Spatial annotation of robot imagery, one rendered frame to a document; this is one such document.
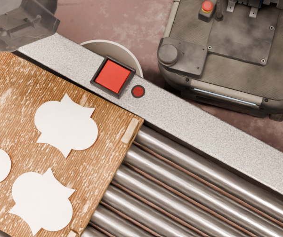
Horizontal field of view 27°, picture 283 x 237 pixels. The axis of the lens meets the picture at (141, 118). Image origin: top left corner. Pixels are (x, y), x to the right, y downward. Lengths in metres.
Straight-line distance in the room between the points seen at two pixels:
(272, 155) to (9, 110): 0.58
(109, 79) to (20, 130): 0.23
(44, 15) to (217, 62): 1.31
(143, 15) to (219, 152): 1.22
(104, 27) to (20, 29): 1.57
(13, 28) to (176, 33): 1.31
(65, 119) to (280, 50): 1.03
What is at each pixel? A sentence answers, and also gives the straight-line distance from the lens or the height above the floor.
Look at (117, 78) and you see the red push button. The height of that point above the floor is 0.93.
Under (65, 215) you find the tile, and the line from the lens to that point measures 1.25.
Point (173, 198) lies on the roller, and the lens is 1.26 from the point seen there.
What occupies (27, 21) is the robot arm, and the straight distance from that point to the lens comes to 0.84.
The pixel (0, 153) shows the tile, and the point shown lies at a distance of 1.31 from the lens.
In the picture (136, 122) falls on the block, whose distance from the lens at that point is 1.25.
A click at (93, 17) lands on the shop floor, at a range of 2.43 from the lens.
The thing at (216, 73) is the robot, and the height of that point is 0.24.
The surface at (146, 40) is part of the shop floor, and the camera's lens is 2.37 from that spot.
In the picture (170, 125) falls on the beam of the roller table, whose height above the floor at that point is 0.92.
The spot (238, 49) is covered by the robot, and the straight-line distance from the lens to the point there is 2.08.
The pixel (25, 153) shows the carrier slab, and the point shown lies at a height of 0.94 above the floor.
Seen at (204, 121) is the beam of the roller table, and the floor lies 0.91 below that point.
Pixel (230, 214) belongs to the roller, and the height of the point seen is 0.92.
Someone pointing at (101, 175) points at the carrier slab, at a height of 0.94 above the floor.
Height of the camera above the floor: 2.17
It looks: 73 degrees down
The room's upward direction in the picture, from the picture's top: 12 degrees counter-clockwise
